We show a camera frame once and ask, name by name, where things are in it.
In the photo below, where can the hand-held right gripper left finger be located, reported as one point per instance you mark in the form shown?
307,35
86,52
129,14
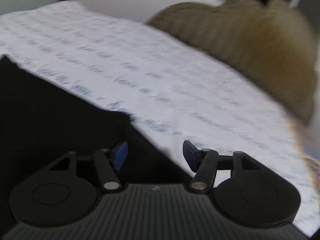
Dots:
120,155

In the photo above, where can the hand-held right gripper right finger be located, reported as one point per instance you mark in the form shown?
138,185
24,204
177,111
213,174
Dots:
190,155

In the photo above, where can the black pants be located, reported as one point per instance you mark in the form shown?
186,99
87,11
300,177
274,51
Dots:
50,117

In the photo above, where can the white script-printed bed sheet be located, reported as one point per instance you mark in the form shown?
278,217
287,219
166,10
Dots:
175,80

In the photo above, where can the zebra floral printed cloth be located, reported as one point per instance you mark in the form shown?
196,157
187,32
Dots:
313,173

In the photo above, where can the olive upholstered headboard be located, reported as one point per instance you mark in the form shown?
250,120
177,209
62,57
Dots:
250,42

